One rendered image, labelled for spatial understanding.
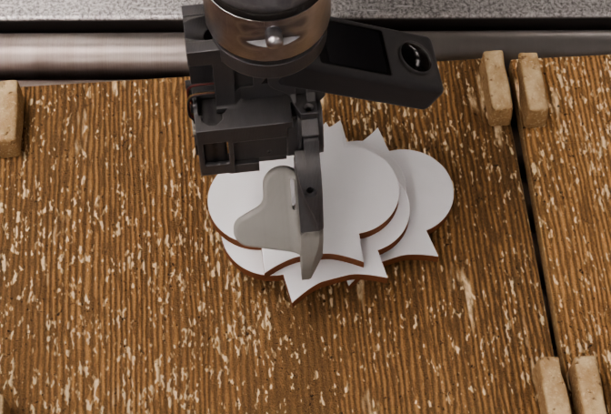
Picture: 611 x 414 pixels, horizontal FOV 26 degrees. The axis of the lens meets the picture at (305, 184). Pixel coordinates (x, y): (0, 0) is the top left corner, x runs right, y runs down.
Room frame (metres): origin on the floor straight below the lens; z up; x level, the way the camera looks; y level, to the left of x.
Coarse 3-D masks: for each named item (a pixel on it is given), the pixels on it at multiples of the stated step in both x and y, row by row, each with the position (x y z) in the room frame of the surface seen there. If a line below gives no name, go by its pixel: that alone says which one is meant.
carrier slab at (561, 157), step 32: (512, 64) 0.65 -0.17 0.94; (544, 64) 0.65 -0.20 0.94; (576, 64) 0.65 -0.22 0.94; (608, 64) 0.65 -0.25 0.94; (576, 96) 0.62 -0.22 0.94; (608, 96) 0.62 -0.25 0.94; (544, 128) 0.59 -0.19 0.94; (576, 128) 0.59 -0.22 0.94; (608, 128) 0.59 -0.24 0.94; (544, 160) 0.56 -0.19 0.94; (576, 160) 0.56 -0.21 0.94; (608, 160) 0.56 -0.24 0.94; (544, 192) 0.53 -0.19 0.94; (576, 192) 0.53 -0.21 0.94; (608, 192) 0.53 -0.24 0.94; (544, 224) 0.50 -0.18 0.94; (576, 224) 0.50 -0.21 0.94; (608, 224) 0.50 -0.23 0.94; (544, 256) 0.47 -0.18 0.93; (576, 256) 0.47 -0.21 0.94; (608, 256) 0.47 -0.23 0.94; (576, 288) 0.44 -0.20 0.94; (608, 288) 0.44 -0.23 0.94; (576, 320) 0.42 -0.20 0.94; (608, 320) 0.42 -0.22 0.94; (576, 352) 0.39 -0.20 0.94; (608, 352) 0.39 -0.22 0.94; (608, 384) 0.37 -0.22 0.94
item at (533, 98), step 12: (528, 60) 0.64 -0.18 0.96; (516, 72) 0.64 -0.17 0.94; (528, 72) 0.62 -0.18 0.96; (540, 72) 0.62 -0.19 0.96; (528, 84) 0.61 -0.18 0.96; (540, 84) 0.61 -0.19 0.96; (528, 96) 0.60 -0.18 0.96; (540, 96) 0.60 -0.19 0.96; (528, 108) 0.59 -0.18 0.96; (540, 108) 0.59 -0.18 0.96; (528, 120) 0.59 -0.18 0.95; (540, 120) 0.59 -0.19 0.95
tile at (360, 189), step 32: (288, 160) 0.53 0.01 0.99; (320, 160) 0.53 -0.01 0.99; (352, 160) 0.53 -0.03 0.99; (384, 160) 0.53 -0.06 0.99; (224, 192) 0.50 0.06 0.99; (256, 192) 0.50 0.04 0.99; (352, 192) 0.50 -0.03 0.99; (384, 192) 0.50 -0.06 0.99; (224, 224) 0.47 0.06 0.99; (352, 224) 0.47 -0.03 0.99; (384, 224) 0.47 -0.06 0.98; (288, 256) 0.45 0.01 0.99; (352, 256) 0.45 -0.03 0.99
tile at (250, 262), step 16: (400, 192) 0.50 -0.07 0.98; (400, 208) 0.49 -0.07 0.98; (400, 224) 0.48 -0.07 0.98; (224, 240) 0.46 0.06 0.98; (368, 240) 0.46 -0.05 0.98; (384, 240) 0.46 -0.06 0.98; (240, 256) 0.45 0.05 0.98; (256, 256) 0.45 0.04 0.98; (368, 256) 0.45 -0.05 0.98; (256, 272) 0.44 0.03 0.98; (288, 272) 0.44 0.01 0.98; (320, 272) 0.44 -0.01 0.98; (336, 272) 0.44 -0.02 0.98; (352, 272) 0.44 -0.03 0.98; (368, 272) 0.44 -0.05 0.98; (384, 272) 0.44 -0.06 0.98; (288, 288) 0.42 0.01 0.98; (304, 288) 0.42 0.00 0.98
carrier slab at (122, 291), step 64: (448, 64) 0.65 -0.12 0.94; (64, 128) 0.59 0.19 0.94; (128, 128) 0.59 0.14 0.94; (192, 128) 0.59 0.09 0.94; (384, 128) 0.59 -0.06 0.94; (448, 128) 0.59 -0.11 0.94; (0, 192) 0.53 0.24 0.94; (64, 192) 0.53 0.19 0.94; (128, 192) 0.53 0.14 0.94; (192, 192) 0.53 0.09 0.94; (512, 192) 0.53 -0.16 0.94; (0, 256) 0.47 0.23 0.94; (64, 256) 0.47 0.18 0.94; (128, 256) 0.47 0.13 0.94; (192, 256) 0.47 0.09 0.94; (448, 256) 0.47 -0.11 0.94; (512, 256) 0.47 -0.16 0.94; (0, 320) 0.42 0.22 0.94; (64, 320) 0.42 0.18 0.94; (128, 320) 0.42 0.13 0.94; (192, 320) 0.42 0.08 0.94; (256, 320) 0.42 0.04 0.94; (320, 320) 0.42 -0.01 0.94; (384, 320) 0.42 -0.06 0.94; (448, 320) 0.42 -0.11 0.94; (512, 320) 0.42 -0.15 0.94; (0, 384) 0.37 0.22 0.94; (64, 384) 0.37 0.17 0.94; (128, 384) 0.37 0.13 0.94; (192, 384) 0.37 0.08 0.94; (256, 384) 0.37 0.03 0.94; (320, 384) 0.37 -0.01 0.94; (384, 384) 0.37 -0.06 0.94; (448, 384) 0.37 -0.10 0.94; (512, 384) 0.37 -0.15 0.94
